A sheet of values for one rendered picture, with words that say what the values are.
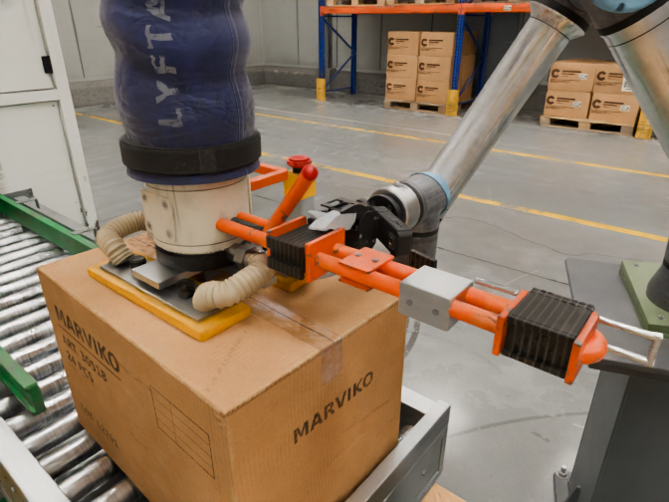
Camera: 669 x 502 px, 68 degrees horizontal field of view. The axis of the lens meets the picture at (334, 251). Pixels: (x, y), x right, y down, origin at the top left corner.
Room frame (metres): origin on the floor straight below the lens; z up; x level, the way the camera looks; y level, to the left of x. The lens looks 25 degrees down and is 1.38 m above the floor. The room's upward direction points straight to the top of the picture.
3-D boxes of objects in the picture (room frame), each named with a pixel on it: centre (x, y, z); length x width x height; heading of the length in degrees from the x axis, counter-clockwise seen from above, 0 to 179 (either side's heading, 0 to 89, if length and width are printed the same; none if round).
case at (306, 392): (0.81, 0.22, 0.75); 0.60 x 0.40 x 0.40; 48
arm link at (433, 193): (0.91, -0.16, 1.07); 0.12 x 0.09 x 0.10; 140
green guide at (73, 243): (1.78, 0.98, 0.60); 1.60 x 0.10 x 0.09; 50
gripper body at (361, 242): (0.78, -0.04, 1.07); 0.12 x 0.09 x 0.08; 140
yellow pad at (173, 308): (0.75, 0.30, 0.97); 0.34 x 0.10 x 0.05; 51
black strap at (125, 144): (0.83, 0.23, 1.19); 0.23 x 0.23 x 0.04
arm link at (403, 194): (0.84, -0.10, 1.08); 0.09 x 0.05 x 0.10; 50
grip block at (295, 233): (0.67, 0.04, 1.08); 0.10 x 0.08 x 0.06; 141
